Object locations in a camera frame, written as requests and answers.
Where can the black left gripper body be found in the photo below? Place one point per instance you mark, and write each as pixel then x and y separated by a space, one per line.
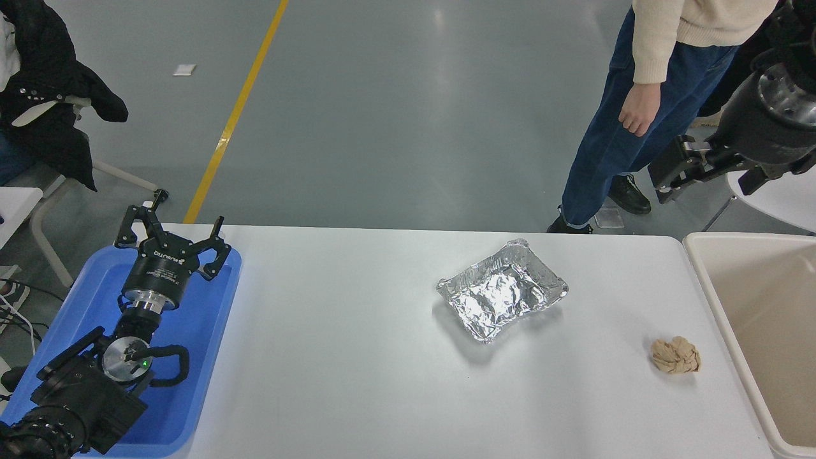
pixel 156 268

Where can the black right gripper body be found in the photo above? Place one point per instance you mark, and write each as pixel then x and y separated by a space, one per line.
pixel 758 135

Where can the foil plate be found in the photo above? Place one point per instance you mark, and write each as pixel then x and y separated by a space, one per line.
pixel 503 293

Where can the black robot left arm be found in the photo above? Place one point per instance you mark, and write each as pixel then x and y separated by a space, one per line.
pixel 76 395

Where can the small grey floor plate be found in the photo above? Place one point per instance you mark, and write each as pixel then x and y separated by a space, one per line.
pixel 611 218

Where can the person's hand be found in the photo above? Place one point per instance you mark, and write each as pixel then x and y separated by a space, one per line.
pixel 639 111

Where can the white shell chair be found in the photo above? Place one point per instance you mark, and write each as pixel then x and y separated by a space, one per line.
pixel 784 201

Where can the standing person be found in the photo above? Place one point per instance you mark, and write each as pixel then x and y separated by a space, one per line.
pixel 612 140

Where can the blue plastic tray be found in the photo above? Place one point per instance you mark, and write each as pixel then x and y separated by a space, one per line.
pixel 204 331

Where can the white swivel chair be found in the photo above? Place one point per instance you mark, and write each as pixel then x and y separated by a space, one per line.
pixel 44 210

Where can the large pale bin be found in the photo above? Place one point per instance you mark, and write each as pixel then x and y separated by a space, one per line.
pixel 752 299

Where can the small white side table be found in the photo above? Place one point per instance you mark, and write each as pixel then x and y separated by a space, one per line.
pixel 16 207

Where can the crumpled tan paper ball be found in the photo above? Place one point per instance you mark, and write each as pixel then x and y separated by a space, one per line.
pixel 676 356

